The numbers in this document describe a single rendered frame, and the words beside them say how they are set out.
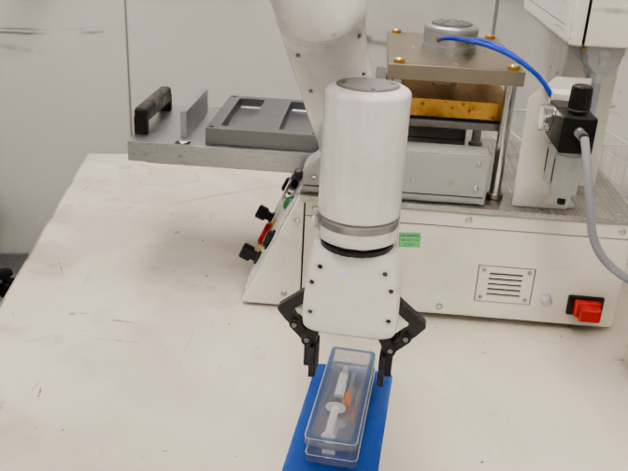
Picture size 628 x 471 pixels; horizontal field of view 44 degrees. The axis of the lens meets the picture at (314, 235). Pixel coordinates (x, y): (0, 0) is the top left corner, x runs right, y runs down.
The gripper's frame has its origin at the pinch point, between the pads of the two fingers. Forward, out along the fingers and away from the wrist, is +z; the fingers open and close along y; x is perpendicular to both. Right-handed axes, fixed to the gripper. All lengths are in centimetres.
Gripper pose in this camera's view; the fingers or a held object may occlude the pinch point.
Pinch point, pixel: (348, 364)
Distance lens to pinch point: 87.8
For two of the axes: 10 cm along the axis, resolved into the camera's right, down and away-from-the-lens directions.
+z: -0.5, 9.1, 4.0
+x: 1.8, -3.9, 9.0
